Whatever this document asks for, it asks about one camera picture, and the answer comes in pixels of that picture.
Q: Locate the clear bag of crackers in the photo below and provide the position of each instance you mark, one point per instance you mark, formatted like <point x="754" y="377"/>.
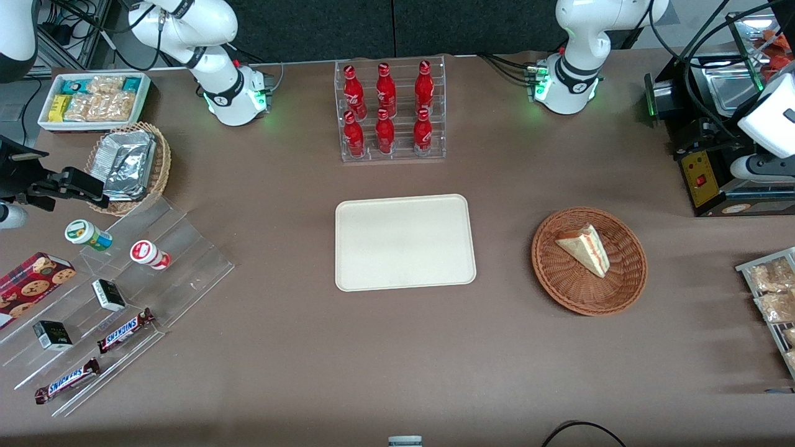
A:
<point x="790" y="336"/>
<point x="776" y="307"/>
<point x="791" y="360"/>
<point x="770" y="276"/>

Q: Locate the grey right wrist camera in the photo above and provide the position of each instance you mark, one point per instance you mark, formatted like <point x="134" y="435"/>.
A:
<point x="11" y="217"/>

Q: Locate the teal snack pack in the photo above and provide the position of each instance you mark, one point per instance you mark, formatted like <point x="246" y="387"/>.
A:
<point x="74" y="87"/>
<point x="131" y="84"/>

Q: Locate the steel warmer pan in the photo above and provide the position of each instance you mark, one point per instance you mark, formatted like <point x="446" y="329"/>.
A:
<point x="726" y="87"/>

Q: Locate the green lid yogurt cup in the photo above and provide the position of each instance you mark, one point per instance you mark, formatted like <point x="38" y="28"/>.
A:
<point x="84" y="233"/>

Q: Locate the orange red fried food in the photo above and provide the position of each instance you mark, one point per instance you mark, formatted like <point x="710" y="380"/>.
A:
<point x="779" y="43"/>

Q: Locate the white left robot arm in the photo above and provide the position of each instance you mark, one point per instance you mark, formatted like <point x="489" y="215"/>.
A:
<point x="577" y="37"/>

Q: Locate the triangular sandwich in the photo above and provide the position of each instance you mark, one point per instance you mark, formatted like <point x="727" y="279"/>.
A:
<point x="587" y="248"/>

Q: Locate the silver foil packet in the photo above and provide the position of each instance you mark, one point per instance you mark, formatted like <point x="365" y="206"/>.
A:
<point x="127" y="177"/>
<point x="127" y="143"/>

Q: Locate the red lid yogurt cup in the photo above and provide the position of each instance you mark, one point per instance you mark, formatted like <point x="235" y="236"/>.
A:
<point x="148" y="253"/>

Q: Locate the grey plastic object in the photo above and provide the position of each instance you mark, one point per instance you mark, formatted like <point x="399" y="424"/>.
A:
<point x="405" y="442"/>

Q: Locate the small black box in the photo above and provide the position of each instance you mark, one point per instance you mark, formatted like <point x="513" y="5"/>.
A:
<point x="109" y="295"/>
<point x="53" y="335"/>

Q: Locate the clear granola bag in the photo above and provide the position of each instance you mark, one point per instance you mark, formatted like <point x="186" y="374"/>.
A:
<point x="77" y="108"/>
<point x="105" y="85"/>
<point x="112" y="107"/>

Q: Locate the clear acrylic stepped display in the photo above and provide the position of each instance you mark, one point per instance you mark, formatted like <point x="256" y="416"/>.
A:
<point x="186" y="267"/>

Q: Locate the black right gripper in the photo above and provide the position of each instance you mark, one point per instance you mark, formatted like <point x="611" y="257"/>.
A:
<point x="18" y="176"/>

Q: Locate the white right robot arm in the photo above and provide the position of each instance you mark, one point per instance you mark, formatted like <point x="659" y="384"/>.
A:
<point x="211" y="62"/>

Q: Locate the red cola bottle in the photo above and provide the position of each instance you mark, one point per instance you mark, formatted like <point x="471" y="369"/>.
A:
<point x="385" y="135"/>
<point x="423" y="133"/>
<point x="424" y="87"/>
<point x="386" y="90"/>
<point x="354" y="93"/>
<point x="354" y="138"/>

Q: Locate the cream rectangular tray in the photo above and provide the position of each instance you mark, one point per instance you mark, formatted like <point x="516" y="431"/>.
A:
<point x="404" y="242"/>

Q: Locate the white plastic snack bin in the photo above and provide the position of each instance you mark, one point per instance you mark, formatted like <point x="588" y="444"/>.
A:
<point x="144" y="93"/>

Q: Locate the aluminium frame post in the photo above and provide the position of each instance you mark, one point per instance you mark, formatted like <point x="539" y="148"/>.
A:
<point x="81" y="31"/>

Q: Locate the Snickers chocolate bar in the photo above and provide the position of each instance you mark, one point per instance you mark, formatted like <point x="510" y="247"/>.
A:
<point x="67" y="380"/>
<point x="124" y="330"/>

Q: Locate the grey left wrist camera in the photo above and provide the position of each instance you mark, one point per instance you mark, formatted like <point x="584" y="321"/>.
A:
<point x="761" y="169"/>

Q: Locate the black food warmer appliance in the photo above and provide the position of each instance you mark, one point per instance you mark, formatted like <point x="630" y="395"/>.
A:
<point x="702" y="180"/>

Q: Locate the red cookie box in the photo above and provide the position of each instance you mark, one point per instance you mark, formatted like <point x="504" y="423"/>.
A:
<point x="31" y="285"/>

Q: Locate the clear acrylic bottle rack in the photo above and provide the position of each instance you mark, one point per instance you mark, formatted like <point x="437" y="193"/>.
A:
<point x="404" y="155"/>

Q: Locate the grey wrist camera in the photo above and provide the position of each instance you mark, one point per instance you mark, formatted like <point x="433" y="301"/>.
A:
<point x="11" y="217"/>
<point x="761" y="169"/>

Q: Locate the yellow snack pack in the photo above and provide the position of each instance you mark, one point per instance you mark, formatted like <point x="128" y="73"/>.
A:
<point x="59" y="108"/>

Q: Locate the tray of packaged snacks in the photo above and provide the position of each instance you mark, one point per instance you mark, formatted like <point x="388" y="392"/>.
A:
<point x="745" y="267"/>

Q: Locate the light wicker basket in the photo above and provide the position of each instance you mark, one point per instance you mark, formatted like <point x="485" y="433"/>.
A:
<point x="161" y="167"/>

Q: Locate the round brown wicker basket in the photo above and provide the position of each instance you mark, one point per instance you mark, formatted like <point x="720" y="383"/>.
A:
<point x="571" y="288"/>

